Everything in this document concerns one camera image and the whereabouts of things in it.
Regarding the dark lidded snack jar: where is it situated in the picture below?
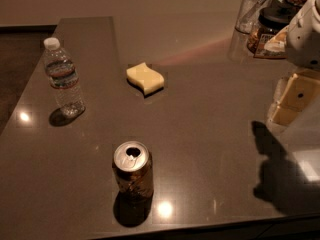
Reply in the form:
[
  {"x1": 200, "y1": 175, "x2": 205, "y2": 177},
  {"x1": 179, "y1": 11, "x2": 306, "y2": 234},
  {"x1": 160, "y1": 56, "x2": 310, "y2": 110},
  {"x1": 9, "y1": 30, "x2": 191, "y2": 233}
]
[{"x1": 247, "y1": 6, "x2": 294, "y2": 59}]

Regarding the clear plastic water bottle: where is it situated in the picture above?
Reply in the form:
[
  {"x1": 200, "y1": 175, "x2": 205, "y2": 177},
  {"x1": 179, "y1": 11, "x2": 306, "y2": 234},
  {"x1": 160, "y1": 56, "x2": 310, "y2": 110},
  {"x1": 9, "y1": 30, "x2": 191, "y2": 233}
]
[{"x1": 43, "y1": 37, "x2": 86, "y2": 119}]

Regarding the yellow wavy sponge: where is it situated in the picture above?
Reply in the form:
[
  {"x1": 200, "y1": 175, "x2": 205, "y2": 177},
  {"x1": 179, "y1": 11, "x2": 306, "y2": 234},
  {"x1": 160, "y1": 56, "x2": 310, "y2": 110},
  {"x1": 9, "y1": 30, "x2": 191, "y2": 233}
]
[{"x1": 126, "y1": 63, "x2": 164, "y2": 96}]

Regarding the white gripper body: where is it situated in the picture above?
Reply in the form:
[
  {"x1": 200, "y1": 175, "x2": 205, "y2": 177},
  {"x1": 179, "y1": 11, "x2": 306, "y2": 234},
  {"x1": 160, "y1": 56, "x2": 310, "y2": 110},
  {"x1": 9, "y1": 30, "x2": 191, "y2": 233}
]
[{"x1": 285, "y1": 0, "x2": 320, "y2": 71}]

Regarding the clear glass cup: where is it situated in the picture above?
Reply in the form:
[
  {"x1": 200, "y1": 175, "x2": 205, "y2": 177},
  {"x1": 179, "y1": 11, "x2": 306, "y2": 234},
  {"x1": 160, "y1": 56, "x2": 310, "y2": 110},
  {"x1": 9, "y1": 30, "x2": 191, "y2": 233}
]
[{"x1": 235, "y1": 0, "x2": 272, "y2": 34}]

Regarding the orange soda can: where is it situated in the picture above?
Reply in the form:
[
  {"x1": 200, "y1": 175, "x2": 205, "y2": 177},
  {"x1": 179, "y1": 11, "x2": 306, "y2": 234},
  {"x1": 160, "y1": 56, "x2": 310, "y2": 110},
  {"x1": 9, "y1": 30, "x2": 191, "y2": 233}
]
[{"x1": 112, "y1": 141, "x2": 154, "y2": 201}]

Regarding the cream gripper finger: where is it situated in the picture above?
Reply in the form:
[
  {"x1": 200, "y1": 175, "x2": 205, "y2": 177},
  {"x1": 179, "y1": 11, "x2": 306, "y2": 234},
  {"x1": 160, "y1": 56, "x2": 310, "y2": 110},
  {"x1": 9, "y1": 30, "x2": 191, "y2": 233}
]
[{"x1": 269, "y1": 71, "x2": 320, "y2": 126}]

